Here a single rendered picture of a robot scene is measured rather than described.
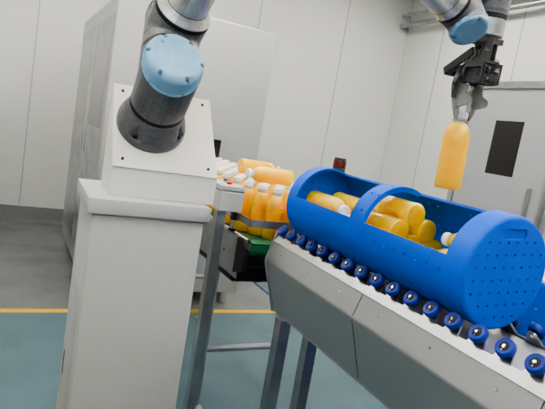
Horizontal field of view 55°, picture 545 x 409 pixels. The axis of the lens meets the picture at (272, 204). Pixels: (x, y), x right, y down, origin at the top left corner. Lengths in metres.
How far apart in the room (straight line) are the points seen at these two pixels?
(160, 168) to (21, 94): 4.51
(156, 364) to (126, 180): 0.52
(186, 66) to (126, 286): 0.59
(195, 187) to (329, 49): 5.48
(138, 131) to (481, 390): 1.03
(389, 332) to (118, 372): 0.74
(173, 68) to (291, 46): 5.32
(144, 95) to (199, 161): 0.26
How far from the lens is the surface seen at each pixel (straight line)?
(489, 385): 1.28
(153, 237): 1.43
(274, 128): 6.50
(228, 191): 2.04
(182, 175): 1.47
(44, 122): 5.91
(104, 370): 1.54
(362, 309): 1.58
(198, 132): 1.57
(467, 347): 1.32
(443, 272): 1.32
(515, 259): 1.39
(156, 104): 1.36
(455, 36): 1.36
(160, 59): 1.32
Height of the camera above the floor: 1.33
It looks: 8 degrees down
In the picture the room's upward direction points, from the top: 10 degrees clockwise
